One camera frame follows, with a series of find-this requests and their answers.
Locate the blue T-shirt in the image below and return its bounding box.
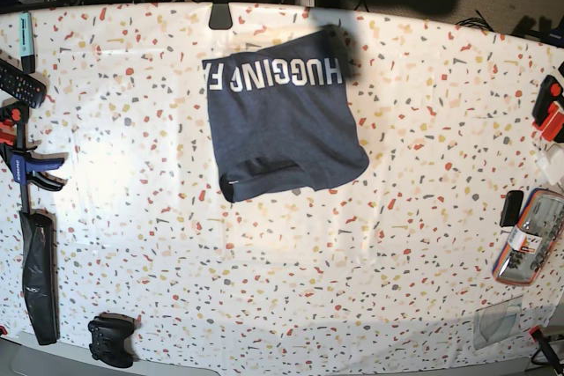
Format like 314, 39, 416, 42
202, 27, 369, 203

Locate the small black box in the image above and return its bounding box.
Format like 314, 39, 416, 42
500, 190, 524, 227

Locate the black game controller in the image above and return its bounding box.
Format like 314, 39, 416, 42
87, 314, 136, 369

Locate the black plastic bag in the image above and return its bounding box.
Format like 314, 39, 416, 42
20, 212, 58, 346

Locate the blue bar clamp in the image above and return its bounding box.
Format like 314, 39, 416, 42
1, 101, 65, 214

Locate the transparent pencil case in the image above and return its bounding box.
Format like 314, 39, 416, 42
493, 188, 563, 286

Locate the black remote control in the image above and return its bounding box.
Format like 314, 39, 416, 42
0, 60, 47, 108

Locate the white adapter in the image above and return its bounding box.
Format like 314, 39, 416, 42
536, 144, 564, 186

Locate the clear plastic sleeve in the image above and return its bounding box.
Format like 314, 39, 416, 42
473, 296, 523, 350

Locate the red and black tool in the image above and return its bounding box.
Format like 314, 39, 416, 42
532, 75, 563, 144

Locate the mint highlighter pen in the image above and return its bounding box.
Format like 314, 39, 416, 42
19, 11, 35, 75

